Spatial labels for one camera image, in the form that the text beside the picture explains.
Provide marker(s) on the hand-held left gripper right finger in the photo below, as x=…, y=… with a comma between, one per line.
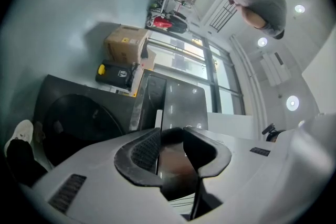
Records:
x=236, y=178

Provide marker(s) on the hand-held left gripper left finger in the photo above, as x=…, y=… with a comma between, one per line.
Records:
x=99, y=181

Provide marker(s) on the person's black trousers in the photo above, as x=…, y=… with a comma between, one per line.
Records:
x=23, y=162

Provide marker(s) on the person's left white shoe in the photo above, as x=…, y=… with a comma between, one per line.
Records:
x=21, y=131

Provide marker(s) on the round ceiling light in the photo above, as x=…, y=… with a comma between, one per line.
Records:
x=299, y=9
x=292, y=102
x=262, y=42

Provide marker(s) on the black and yellow case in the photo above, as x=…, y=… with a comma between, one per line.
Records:
x=115, y=74

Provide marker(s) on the black framed glass door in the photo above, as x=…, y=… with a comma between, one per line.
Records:
x=211, y=68

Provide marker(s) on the white ceiling air conditioner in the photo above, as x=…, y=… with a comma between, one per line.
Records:
x=275, y=69

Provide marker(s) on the large brown cardboard box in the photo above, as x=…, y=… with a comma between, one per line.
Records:
x=152, y=59

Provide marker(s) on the black cloth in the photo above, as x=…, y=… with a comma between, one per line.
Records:
x=144, y=49

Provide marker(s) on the red bag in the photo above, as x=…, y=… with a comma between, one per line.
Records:
x=162, y=23

